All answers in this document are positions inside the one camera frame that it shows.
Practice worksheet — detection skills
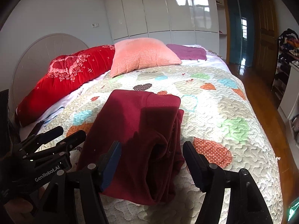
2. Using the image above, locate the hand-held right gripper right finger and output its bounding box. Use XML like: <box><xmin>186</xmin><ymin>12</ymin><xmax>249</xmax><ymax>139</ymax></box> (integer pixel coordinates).
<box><xmin>183</xmin><ymin>141</ymin><xmax>274</xmax><ymax>224</ymax></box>

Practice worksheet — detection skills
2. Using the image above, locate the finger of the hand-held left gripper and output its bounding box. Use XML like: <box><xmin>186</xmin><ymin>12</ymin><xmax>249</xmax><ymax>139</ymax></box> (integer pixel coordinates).
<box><xmin>20</xmin><ymin>125</ymin><xmax>64</xmax><ymax>150</ymax></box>
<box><xmin>26</xmin><ymin>130</ymin><xmax>87</xmax><ymax>162</ymax></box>

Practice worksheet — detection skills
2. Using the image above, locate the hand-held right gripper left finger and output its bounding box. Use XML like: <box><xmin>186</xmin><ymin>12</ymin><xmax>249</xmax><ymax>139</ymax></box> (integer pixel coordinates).
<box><xmin>31</xmin><ymin>141</ymin><xmax>122</xmax><ymax>224</ymax></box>

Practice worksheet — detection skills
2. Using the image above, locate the maroon sweater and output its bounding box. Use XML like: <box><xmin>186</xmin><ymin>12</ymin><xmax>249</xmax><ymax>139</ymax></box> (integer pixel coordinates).
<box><xmin>77</xmin><ymin>89</ymin><xmax>185</xmax><ymax>206</ymax></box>

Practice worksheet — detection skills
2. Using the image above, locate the cluttered clothes shelf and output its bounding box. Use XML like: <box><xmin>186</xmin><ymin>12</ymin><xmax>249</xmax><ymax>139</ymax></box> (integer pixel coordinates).
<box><xmin>271</xmin><ymin>28</ymin><xmax>299</xmax><ymax>101</ymax></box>

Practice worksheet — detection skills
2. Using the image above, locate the red embroidered bolster pillow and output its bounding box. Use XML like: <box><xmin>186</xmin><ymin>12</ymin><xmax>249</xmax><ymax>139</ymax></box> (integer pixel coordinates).
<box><xmin>14</xmin><ymin>45</ymin><xmax>116</xmax><ymax>127</ymax></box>

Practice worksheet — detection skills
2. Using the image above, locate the patchwork quilt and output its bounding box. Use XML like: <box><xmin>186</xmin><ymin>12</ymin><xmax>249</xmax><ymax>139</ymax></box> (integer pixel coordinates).
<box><xmin>37</xmin><ymin>65</ymin><xmax>284</xmax><ymax>224</ymax></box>

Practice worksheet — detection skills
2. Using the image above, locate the round beige headboard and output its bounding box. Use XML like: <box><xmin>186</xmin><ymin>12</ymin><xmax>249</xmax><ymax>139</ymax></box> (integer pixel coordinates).
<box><xmin>12</xmin><ymin>33</ymin><xmax>89</xmax><ymax>112</ymax></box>

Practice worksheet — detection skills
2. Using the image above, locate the iridescent shiny bag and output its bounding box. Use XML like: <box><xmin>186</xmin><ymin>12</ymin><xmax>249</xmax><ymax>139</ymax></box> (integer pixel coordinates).
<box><xmin>286</xmin><ymin>197</ymin><xmax>299</xmax><ymax>224</ymax></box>

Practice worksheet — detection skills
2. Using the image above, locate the pink ribbed pillow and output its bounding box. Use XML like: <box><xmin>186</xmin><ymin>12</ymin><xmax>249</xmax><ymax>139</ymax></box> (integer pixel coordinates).
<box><xmin>110</xmin><ymin>38</ymin><xmax>183</xmax><ymax>78</ymax></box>

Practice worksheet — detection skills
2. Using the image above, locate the purple folded cloth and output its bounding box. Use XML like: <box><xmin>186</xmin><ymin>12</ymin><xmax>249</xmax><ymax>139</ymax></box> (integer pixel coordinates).
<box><xmin>166</xmin><ymin>43</ymin><xmax>207</xmax><ymax>61</ymax></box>

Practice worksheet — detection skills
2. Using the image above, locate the white desk unit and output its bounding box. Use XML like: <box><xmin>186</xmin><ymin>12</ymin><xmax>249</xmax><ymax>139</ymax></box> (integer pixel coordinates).
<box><xmin>278</xmin><ymin>62</ymin><xmax>299</xmax><ymax>131</ymax></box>

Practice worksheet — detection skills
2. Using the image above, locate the blue glass doorway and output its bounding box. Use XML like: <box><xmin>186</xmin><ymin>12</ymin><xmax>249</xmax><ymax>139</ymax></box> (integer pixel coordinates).
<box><xmin>225</xmin><ymin>0</ymin><xmax>255</xmax><ymax>67</ymax></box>

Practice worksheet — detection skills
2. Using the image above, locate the wooden door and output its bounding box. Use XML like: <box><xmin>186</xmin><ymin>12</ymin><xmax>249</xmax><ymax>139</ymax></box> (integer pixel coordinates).
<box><xmin>253</xmin><ymin>0</ymin><xmax>279</xmax><ymax>69</ymax></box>

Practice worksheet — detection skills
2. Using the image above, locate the glossy white wardrobe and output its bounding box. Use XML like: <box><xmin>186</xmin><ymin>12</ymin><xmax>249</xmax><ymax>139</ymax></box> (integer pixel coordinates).
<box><xmin>104</xmin><ymin>0</ymin><xmax>228</xmax><ymax>45</ymax></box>

